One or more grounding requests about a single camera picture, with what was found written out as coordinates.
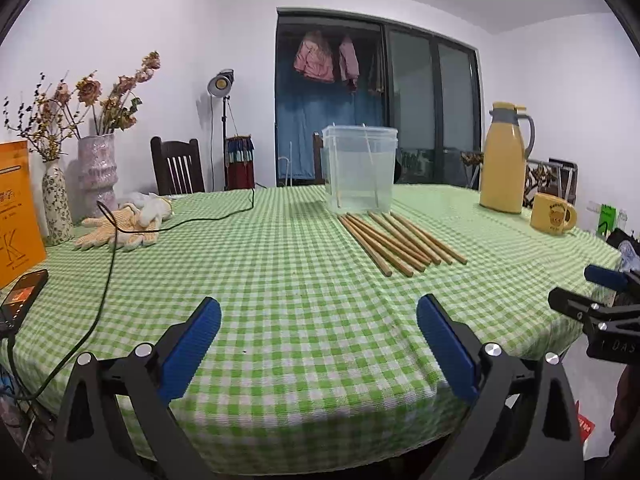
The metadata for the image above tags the dark wooden chair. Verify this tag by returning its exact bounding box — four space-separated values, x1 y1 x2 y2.
150 136 207 196
312 131 326 186

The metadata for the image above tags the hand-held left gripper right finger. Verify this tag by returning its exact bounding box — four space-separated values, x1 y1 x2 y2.
416 293 586 480

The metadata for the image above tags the pink hanging garment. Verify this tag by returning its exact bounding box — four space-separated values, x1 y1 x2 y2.
338 35 360 92

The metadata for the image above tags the yellow thermos jug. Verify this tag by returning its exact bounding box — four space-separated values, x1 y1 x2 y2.
479 101 537 215

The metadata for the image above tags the dried twig bunch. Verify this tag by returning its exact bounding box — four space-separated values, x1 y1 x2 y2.
2 71 81 163

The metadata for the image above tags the pink textured vase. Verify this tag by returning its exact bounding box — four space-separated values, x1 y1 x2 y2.
77 133 119 224

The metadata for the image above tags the red packet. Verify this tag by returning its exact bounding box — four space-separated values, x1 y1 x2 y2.
575 400 597 443

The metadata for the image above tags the studio light on stand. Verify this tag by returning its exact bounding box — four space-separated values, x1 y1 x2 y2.
207 68 241 192

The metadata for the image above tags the black cable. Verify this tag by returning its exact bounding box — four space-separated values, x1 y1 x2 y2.
2 185 257 401

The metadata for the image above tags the blue curtain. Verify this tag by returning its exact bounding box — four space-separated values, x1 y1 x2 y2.
276 92 386 186

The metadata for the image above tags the green card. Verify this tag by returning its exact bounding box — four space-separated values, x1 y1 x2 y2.
596 203 617 238

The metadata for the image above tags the white knit glove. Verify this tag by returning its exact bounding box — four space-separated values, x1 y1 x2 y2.
117 192 176 228

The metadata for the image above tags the dried rose bunch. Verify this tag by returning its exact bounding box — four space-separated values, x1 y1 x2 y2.
75 51 162 136

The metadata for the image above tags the black smartphone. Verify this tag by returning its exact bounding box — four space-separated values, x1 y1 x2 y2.
0 269 50 326

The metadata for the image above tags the row of wooden chopsticks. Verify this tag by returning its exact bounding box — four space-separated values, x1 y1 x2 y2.
339 211 468 278

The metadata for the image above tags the small floral vase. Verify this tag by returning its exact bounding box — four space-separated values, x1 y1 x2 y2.
41 162 75 247

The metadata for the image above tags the beige knit glove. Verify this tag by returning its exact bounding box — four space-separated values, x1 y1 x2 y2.
74 203 160 252

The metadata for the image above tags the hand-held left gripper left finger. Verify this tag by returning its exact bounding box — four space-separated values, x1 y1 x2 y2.
50 296 223 480

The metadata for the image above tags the black framed sliding door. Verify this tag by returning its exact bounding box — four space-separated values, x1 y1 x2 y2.
276 7 483 188

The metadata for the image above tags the metal rack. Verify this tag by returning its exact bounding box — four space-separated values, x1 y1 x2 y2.
525 157 580 206

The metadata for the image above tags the clear plastic container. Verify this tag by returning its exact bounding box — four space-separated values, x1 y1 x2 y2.
321 124 399 214

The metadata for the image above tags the person's right forearm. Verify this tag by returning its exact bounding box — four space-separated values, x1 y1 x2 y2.
614 362 640 458

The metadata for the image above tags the orange box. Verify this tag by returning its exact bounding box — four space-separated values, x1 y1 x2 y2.
0 140 47 289

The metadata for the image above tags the pink hanging jacket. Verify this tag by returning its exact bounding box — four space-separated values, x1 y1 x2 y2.
293 30 336 83

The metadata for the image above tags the green checked tablecloth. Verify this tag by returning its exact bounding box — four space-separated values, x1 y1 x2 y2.
0 183 623 461

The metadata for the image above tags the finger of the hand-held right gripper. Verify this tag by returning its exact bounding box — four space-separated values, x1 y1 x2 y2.
548 287 640 333
584 264 640 292

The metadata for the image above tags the yellow mug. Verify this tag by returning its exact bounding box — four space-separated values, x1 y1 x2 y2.
530 192 578 236

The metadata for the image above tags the red bag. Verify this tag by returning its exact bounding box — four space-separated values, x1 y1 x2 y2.
224 134 256 191

